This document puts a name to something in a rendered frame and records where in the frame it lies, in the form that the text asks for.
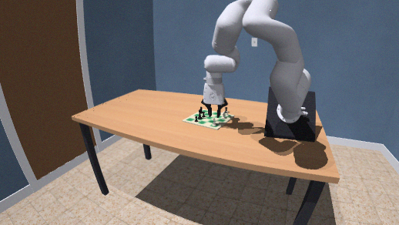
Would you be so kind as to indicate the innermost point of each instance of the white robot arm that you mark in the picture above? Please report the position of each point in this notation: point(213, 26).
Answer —
point(257, 18)

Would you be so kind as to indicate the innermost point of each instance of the green and cream chessboard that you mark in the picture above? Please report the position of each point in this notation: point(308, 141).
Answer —
point(208, 121)

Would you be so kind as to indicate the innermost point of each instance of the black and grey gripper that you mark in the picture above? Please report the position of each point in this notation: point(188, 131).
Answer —
point(214, 94)

